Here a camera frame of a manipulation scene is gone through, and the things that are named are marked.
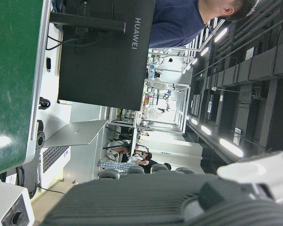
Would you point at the green conveyor belt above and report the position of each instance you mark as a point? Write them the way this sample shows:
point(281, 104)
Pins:
point(9, 70)

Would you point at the person in navy shirt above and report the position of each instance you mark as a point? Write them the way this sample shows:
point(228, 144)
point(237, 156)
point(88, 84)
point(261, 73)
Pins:
point(177, 21)

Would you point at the white desk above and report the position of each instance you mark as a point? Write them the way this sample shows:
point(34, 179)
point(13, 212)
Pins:
point(44, 84)

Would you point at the white partition panel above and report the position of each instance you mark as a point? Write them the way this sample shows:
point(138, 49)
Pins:
point(174, 146)

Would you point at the white control box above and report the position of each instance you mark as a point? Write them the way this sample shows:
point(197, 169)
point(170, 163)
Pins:
point(4, 200)

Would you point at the white ceiling light strip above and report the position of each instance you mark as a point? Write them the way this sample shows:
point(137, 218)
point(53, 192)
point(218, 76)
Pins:
point(204, 51)
point(194, 121)
point(205, 130)
point(194, 61)
point(231, 147)
point(221, 34)

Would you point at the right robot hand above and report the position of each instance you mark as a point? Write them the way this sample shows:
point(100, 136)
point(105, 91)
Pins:
point(132, 200)

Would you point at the small black dongle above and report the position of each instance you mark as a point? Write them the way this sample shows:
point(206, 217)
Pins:
point(48, 64)

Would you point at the silver laptop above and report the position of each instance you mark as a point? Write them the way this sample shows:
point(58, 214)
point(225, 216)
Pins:
point(77, 134)

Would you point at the person in checkered trousers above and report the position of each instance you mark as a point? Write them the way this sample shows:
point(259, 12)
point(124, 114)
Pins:
point(115, 164)

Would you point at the black flange bracket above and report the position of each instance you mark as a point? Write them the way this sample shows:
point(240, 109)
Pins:
point(31, 169)

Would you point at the black Huawei monitor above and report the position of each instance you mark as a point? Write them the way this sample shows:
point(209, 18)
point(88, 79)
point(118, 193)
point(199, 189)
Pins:
point(103, 70)

